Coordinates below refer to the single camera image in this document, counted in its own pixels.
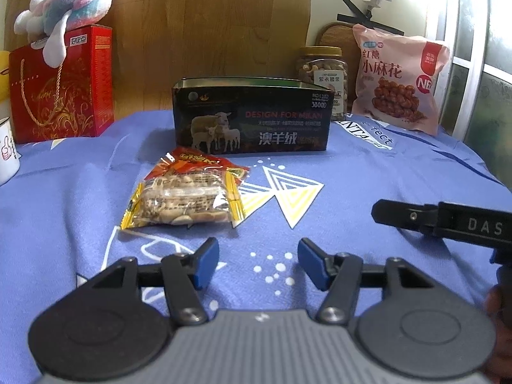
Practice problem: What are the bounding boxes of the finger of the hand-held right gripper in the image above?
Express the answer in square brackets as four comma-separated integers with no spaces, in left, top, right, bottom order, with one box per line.
[372,199,441,235]

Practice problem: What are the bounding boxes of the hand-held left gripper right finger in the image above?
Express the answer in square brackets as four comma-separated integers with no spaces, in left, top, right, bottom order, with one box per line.
[297,238,436,324]

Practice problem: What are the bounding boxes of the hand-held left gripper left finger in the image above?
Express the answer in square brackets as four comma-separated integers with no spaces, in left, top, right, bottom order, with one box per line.
[82,237,220,326]

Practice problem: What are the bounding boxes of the red yellow peanut packet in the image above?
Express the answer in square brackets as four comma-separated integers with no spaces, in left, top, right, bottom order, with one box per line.
[120,148,251,230]

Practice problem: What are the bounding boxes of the black sheep print box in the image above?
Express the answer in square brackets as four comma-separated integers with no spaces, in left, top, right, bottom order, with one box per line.
[172,76,332,156]

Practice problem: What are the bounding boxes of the person's right hand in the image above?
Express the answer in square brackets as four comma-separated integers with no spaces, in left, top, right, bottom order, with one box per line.
[486,266,512,382]

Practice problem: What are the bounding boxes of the blue printed cloth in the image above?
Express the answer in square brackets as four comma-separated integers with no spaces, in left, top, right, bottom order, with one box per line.
[0,109,512,384]

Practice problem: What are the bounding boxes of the pink snack bag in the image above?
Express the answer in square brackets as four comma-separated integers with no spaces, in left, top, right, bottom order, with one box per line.
[351,23,452,136]

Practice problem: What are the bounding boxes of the clear nut jar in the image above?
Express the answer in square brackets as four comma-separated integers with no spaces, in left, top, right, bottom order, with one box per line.
[296,46,348,123]

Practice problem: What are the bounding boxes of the round wooden board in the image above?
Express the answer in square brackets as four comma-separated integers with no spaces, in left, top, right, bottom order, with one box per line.
[315,22,358,51]

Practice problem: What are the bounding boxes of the black tape strips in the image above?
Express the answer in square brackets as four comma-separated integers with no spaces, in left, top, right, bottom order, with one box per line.
[337,0,405,36]

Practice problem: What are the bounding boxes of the red gift bag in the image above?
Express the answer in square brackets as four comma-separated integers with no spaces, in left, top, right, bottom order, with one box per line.
[9,25,115,145]

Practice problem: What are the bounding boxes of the white enamel mug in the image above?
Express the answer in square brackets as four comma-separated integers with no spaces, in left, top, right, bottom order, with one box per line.
[0,117,20,187]

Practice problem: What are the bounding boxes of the wooden panel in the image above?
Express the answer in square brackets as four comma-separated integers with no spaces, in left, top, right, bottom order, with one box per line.
[0,0,315,123]

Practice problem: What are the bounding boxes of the yellow duck plush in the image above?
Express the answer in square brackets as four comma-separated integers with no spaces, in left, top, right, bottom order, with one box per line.
[0,51,9,102]

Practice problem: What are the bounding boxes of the white window frame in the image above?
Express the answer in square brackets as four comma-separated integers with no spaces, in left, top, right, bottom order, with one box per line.
[426,0,512,193]

